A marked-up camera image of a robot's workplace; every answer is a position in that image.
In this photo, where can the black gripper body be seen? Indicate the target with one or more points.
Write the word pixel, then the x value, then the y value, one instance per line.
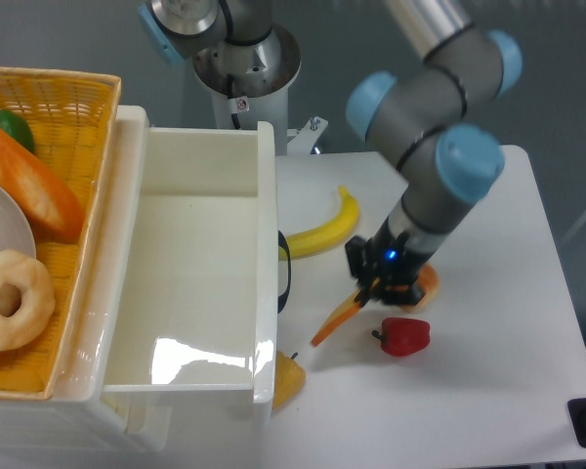
pixel 391 262

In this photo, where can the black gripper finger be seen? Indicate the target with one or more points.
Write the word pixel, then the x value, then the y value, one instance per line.
pixel 359 266
pixel 402 295

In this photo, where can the orange crust bread slice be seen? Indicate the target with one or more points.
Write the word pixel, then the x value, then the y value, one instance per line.
pixel 345 311

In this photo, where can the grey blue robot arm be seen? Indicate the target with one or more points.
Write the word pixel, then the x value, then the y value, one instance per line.
pixel 418 126

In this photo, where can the knotted bread roll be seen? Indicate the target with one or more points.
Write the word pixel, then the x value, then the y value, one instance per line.
pixel 429 282

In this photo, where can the red bell pepper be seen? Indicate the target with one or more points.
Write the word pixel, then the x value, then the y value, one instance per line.
pixel 403 337

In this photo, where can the yellow banana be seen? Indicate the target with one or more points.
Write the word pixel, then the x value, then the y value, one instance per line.
pixel 330 233

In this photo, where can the yellow bell pepper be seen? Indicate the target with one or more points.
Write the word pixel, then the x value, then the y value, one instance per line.
pixel 289 380

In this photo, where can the white plastic drawer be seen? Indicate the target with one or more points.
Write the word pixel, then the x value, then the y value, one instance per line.
pixel 198 309

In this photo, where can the orange baguette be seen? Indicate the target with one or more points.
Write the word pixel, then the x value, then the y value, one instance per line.
pixel 49 205

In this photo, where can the yellow woven basket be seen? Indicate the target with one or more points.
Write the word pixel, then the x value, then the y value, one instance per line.
pixel 71 114

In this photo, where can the white drawer cabinet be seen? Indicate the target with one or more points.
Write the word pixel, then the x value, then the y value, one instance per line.
pixel 83 421

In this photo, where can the beige plate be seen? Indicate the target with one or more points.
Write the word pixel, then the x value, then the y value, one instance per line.
pixel 15 232

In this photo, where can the beige bagel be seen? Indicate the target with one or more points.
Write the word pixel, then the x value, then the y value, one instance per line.
pixel 27 299

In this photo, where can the green bell pepper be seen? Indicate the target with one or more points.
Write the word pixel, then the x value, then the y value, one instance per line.
pixel 16 127

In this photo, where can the black drawer handle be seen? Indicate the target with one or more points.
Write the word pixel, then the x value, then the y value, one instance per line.
pixel 284 295

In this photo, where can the white table bracket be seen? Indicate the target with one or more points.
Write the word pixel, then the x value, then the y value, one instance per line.
pixel 307 140

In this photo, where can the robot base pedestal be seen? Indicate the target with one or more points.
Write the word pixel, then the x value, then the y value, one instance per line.
pixel 245 60

